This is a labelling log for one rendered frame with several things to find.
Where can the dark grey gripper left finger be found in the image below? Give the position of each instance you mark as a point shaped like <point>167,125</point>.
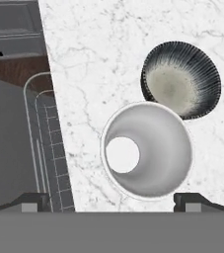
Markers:
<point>34,201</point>

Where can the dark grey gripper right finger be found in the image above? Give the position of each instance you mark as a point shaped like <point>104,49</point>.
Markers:
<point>190,201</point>

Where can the white cup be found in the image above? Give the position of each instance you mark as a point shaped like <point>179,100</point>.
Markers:
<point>156,154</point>

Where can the grey dishwasher door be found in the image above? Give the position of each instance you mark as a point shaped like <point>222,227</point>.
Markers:
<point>8,145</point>

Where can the black ribbed bowl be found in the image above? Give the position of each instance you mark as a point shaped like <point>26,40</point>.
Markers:
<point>182,79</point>

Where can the grey cupboard door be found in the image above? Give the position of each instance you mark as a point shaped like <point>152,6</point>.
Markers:
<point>11,26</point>

